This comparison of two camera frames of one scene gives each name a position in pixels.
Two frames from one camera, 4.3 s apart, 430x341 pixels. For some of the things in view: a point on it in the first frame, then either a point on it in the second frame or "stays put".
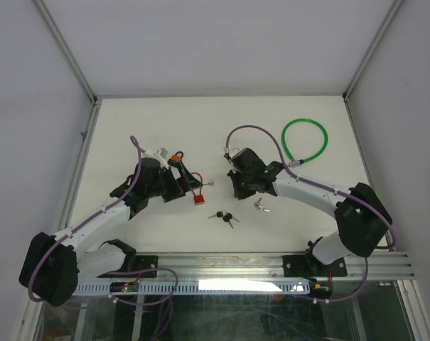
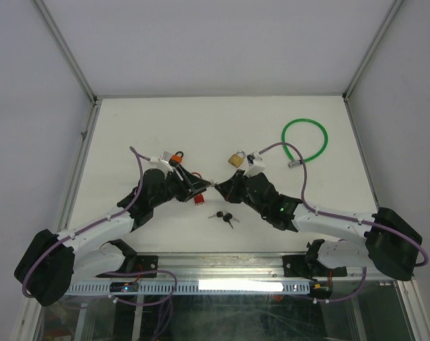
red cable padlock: x=199 y=199 stays put
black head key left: x=219 y=214 stays put
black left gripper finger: x=193 y=183 → x=198 y=192
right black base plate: x=310 y=266 stays put
